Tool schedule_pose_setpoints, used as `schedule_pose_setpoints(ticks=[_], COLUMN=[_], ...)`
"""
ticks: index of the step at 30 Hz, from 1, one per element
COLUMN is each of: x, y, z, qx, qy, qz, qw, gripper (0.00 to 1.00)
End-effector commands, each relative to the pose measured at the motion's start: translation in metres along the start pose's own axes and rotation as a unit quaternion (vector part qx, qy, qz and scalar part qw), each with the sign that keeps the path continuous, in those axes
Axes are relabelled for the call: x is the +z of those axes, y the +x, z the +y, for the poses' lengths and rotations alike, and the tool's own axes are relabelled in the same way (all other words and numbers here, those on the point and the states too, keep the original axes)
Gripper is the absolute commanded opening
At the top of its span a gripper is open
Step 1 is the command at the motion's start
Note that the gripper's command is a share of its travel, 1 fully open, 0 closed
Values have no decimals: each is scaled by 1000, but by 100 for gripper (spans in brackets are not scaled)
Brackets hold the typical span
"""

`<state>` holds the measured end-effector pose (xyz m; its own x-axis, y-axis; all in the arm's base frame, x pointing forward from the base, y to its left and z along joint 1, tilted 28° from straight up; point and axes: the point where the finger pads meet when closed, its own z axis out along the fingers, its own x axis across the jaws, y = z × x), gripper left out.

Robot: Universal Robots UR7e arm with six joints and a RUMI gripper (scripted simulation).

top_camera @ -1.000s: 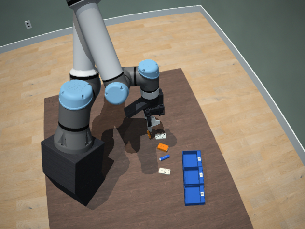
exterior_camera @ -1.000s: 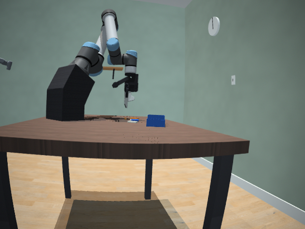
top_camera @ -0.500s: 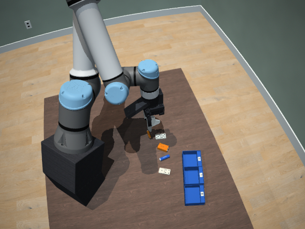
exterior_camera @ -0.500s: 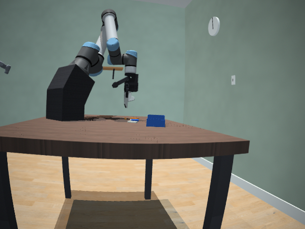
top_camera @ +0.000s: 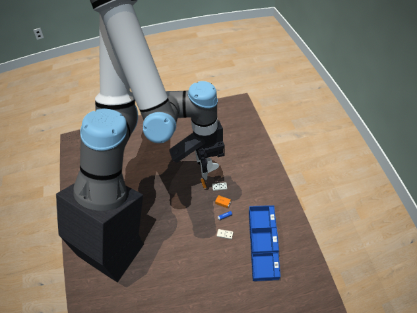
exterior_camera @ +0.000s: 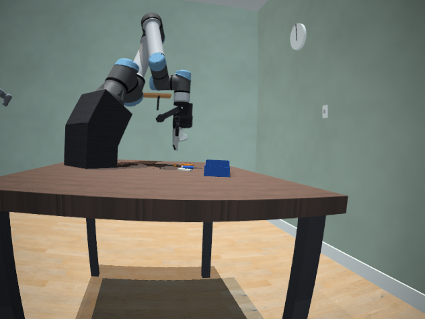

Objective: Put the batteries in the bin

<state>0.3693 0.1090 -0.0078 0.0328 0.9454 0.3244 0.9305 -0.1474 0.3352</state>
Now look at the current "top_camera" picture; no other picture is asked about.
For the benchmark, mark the blue aa battery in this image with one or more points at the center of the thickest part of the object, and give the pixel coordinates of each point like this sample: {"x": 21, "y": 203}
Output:
{"x": 224, "y": 215}

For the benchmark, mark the blue rack of three bins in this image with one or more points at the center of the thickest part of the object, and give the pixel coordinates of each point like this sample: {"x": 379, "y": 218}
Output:
{"x": 264, "y": 246}

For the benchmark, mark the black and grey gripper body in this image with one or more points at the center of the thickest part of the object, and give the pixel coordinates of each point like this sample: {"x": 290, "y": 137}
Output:
{"x": 213, "y": 146}

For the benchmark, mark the white domino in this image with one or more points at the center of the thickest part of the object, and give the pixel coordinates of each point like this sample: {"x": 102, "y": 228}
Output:
{"x": 224, "y": 234}
{"x": 219, "y": 186}

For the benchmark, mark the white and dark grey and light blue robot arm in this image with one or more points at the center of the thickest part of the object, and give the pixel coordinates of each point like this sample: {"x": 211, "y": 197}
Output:
{"x": 126, "y": 63}

